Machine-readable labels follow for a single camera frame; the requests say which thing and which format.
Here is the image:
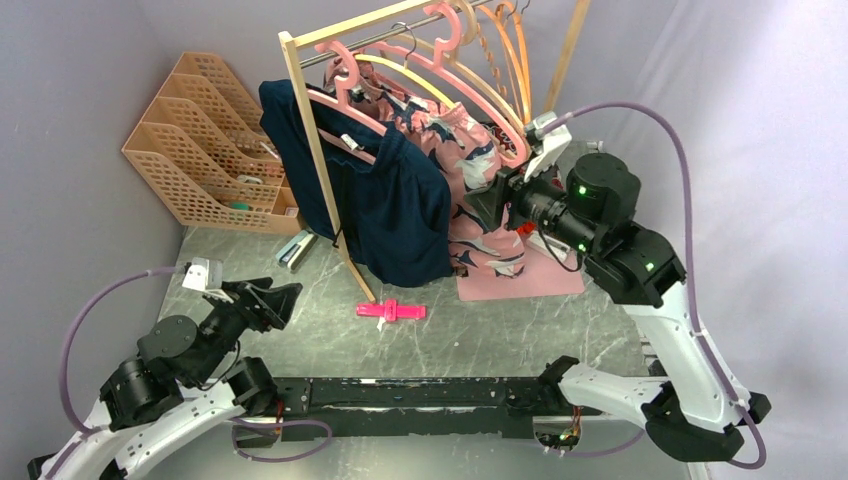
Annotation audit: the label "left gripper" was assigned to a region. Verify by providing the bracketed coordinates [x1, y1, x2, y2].
[191, 275, 303, 383]

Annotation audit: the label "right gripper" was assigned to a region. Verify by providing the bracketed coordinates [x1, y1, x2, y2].
[463, 149, 600, 256]

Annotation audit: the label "pink patterned shorts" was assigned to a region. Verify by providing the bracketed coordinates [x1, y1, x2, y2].
[348, 61, 526, 279]

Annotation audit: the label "yellow hanger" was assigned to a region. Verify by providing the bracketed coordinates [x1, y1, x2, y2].
[354, 44, 455, 108]

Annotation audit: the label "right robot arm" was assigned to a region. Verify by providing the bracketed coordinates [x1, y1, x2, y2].
[465, 153, 771, 463]

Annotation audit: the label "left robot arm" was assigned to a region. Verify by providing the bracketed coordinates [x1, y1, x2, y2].
[27, 277, 303, 479]

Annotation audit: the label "navy blue shorts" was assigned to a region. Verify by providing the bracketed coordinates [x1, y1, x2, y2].
[258, 79, 453, 288]

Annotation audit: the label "beige wooden hanger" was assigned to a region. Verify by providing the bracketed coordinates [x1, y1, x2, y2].
[390, 0, 531, 137]

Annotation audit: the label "tan wavy hanger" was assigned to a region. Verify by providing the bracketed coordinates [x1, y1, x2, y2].
[476, 17, 518, 100]

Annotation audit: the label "pink hanger with navy shorts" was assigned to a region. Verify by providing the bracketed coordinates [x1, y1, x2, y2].
[305, 39, 387, 165]

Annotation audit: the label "orange hanger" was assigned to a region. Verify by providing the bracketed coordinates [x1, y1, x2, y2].
[475, 1, 532, 123]

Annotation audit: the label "orange cloth item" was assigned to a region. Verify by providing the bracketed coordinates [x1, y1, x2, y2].
[516, 222, 536, 236]

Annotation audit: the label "grey stapler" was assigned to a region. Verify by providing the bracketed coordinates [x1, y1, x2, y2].
[275, 230, 316, 271]

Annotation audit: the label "white eraser box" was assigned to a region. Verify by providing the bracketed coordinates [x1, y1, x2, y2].
[525, 231, 571, 262]

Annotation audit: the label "colourful cartoon print cloth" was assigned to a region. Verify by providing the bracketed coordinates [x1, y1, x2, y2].
[482, 121, 526, 163]

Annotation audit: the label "pink clipboard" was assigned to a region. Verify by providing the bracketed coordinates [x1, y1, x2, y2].
[457, 232, 586, 302]

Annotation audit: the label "magenta tape roll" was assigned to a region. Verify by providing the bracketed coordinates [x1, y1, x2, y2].
[355, 298, 427, 323]

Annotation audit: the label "beige plastic file organizer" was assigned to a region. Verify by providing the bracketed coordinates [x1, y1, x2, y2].
[122, 52, 305, 235]

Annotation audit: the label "wooden clothes rack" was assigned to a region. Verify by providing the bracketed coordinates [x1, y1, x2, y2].
[278, 0, 593, 305]

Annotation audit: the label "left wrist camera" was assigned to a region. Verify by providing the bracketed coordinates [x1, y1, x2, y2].
[181, 257, 234, 303]

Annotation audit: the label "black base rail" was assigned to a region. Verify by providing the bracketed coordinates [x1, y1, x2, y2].
[275, 377, 577, 441]

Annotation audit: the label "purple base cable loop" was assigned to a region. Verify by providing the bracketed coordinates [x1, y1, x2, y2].
[221, 413, 335, 464]

